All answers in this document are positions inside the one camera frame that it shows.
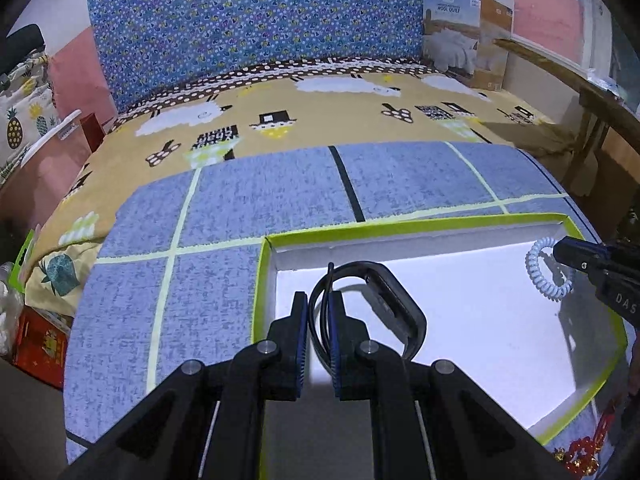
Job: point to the green white shallow box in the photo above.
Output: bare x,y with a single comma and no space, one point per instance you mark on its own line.
542,361

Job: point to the black bag on top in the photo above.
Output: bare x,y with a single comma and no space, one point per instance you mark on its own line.
19,45

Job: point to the yellow sheep pattern bedsheet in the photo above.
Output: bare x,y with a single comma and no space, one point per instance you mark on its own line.
263,110

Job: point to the blue grey checked mat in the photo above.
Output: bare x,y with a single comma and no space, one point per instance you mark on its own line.
198,265

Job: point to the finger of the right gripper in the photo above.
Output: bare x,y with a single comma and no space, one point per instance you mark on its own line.
580,255

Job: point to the pineapple print bag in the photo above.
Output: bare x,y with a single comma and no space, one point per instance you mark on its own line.
27,110

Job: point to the blue floral headboard cover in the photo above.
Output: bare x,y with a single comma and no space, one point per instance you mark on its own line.
145,46

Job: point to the black smart band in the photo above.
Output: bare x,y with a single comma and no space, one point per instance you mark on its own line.
405,318

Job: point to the red box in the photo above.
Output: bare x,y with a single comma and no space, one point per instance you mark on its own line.
40,349

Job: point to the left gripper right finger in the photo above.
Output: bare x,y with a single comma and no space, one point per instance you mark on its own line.
350,378

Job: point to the wooden table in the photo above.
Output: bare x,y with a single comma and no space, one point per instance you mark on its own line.
603,110

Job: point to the quilt packaging cardboard box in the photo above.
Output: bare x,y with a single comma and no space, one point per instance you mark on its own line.
459,39

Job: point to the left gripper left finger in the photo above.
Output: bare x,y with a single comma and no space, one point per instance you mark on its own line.
286,378

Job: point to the pink pillow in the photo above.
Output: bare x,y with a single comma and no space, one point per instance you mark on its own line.
78,82

